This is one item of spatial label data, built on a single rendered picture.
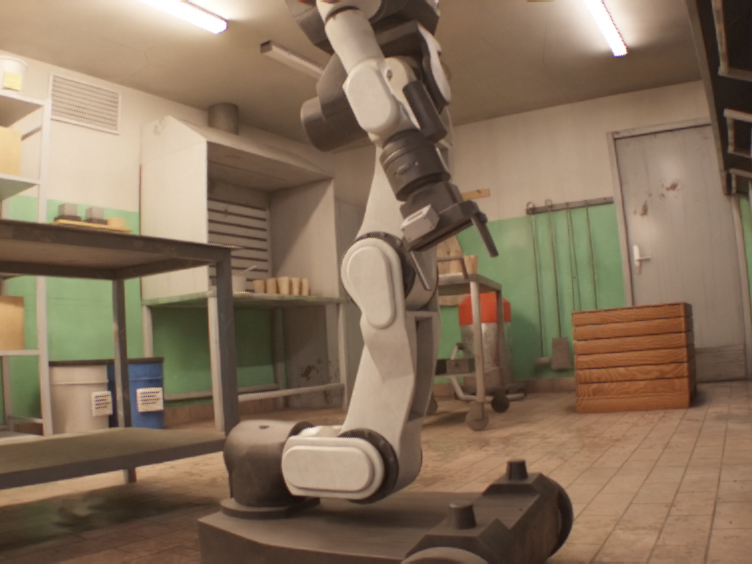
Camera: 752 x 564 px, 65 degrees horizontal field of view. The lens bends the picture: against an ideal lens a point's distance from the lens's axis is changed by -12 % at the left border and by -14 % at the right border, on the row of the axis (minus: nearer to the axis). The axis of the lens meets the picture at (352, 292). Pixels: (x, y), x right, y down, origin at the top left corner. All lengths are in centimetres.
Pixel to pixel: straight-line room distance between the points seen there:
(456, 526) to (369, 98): 65
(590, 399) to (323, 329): 255
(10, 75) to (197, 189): 147
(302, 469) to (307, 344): 459
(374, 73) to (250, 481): 80
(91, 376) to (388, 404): 298
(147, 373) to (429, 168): 345
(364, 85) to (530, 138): 510
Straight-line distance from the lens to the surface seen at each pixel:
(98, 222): 447
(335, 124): 129
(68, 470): 182
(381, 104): 98
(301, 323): 583
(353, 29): 109
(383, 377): 118
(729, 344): 561
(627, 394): 404
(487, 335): 531
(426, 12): 135
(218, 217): 546
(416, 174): 95
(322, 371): 571
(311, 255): 563
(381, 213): 120
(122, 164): 491
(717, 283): 561
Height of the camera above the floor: 50
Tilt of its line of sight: 5 degrees up
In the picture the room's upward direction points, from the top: 3 degrees counter-clockwise
